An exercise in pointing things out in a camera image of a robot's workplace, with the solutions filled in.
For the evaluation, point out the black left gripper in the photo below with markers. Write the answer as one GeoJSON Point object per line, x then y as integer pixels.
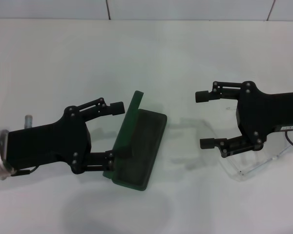
{"type": "Point", "coordinates": [48, 141]}

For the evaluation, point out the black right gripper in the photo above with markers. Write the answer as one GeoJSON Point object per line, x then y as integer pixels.
{"type": "Point", "coordinates": [258, 112]}

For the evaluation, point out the green glasses case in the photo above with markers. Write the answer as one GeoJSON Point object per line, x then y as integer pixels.
{"type": "Point", "coordinates": [146, 146]}

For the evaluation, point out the clear white glasses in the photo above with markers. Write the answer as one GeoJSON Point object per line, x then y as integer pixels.
{"type": "Point", "coordinates": [241, 176]}

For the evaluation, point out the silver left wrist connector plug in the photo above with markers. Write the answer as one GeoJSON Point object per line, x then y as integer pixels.
{"type": "Point", "coordinates": [28, 121]}

